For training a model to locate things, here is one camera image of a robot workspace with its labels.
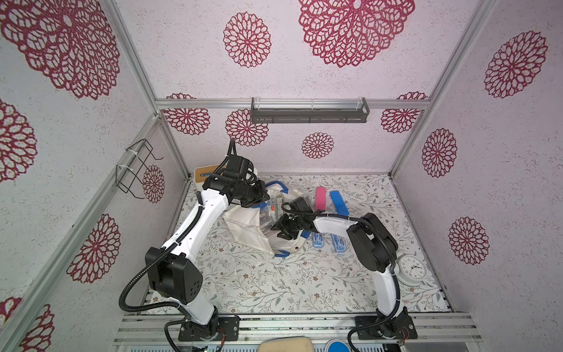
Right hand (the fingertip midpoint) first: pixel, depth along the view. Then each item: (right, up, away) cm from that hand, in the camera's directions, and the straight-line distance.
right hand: (270, 227), depth 94 cm
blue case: (+34, +10, +15) cm, 38 cm away
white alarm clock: (+54, -14, -11) cm, 57 cm away
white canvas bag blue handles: (-7, +6, -15) cm, 17 cm away
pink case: (+25, +13, +17) cm, 33 cm away
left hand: (+1, +13, -15) cm, 20 cm away
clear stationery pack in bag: (0, +6, +6) cm, 8 cm away
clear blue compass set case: (+20, -5, +1) cm, 21 cm away
